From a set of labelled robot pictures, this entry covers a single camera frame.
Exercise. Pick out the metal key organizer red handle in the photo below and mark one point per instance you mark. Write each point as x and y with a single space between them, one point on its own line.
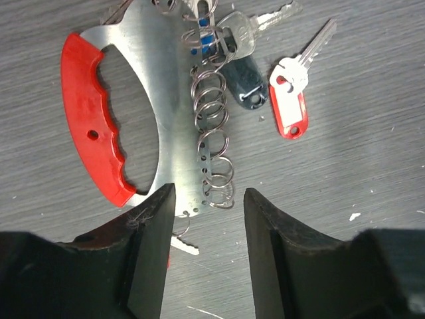
186 93

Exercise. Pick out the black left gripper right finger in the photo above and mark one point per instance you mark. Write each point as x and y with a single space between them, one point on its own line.
299 272

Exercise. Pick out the blue key tag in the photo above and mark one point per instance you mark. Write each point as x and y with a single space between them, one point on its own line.
206 39

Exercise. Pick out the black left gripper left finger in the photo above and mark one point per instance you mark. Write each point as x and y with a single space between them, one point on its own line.
117 270

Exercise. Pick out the key with black tag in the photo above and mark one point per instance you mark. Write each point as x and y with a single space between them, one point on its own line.
243 77

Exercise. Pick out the silver key with red tag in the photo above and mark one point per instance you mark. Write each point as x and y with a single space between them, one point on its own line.
288 80

